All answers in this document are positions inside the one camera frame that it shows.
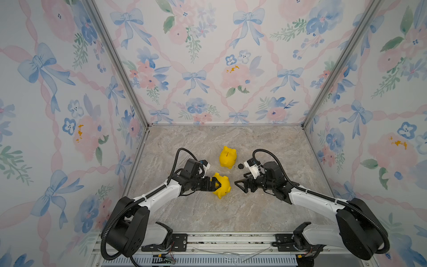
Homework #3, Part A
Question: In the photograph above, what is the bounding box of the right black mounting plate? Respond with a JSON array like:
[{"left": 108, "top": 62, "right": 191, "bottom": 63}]
[{"left": 271, "top": 234, "right": 323, "bottom": 253}]

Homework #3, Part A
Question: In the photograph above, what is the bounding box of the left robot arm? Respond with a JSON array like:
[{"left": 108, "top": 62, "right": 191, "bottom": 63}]
[{"left": 100, "top": 159, "right": 223, "bottom": 261}]

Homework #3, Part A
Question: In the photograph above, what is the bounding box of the yellow piggy bank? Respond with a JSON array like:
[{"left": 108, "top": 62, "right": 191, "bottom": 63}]
[
  {"left": 219, "top": 146, "right": 237, "bottom": 169},
  {"left": 213, "top": 172, "right": 231, "bottom": 199}
]

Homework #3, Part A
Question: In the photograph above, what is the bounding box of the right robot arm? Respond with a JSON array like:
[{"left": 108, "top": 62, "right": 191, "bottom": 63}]
[{"left": 235, "top": 159, "right": 390, "bottom": 260}]

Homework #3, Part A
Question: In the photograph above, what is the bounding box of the right aluminium corner post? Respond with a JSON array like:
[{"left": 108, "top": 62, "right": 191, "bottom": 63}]
[{"left": 301, "top": 1, "right": 382, "bottom": 130}]

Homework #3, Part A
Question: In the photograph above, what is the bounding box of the left aluminium corner post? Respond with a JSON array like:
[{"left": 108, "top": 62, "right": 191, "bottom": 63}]
[{"left": 82, "top": 0, "right": 149, "bottom": 129}]

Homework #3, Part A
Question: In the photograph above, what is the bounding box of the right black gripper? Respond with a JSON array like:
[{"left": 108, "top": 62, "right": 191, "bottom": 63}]
[{"left": 234, "top": 171, "right": 275, "bottom": 193}]

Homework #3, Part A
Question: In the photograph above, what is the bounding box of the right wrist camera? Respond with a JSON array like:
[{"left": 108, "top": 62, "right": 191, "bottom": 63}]
[{"left": 244, "top": 158, "right": 261, "bottom": 179}]

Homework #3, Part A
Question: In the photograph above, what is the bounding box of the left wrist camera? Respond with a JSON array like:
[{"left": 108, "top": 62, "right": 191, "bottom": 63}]
[{"left": 199, "top": 160, "right": 211, "bottom": 173}]

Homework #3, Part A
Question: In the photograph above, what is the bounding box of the black mounting plate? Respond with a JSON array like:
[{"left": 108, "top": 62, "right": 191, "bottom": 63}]
[
  {"left": 141, "top": 234, "right": 188, "bottom": 253},
  {"left": 271, "top": 234, "right": 323, "bottom": 253}
]

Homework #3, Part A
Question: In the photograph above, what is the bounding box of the aluminium corner post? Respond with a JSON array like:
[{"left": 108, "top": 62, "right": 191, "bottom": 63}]
[
  {"left": 301, "top": 1, "right": 382, "bottom": 130},
  {"left": 82, "top": 0, "right": 149, "bottom": 129}
]

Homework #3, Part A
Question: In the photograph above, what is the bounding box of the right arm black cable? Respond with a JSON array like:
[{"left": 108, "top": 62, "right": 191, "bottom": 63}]
[{"left": 251, "top": 148, "right": 390, "bottom": 254}]

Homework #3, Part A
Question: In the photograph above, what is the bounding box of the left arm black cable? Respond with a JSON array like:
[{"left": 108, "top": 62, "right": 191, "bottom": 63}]
[{"left": 99, "top": 147, "right": 201, "bottom": 261}]

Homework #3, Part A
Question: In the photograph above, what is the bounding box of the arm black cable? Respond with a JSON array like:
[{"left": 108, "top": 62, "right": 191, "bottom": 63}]
[
  {"left": 99, "top": 147, "right": 201, "bottom": 261},
  {"left": 251, "top": 148, "right": 390, "bottom": 254}
]

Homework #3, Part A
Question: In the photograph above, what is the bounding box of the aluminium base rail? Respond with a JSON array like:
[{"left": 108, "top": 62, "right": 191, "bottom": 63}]
[{"left": 87, "top": 231, "right": 378, "bottom": 267}]

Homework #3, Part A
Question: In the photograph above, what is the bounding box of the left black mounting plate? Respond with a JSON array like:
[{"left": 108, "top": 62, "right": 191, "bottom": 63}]
[{"left": 141, "top": 234, "right": 188, "bottom": 253}]

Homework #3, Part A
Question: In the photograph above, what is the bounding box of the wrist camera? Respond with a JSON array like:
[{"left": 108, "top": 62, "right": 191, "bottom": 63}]
[
  {"left": 199, "top": 160, "right": 211, "bottom": 173},
  {"left": 244, "top": 158, "right": 261, "bottom": 179}
]

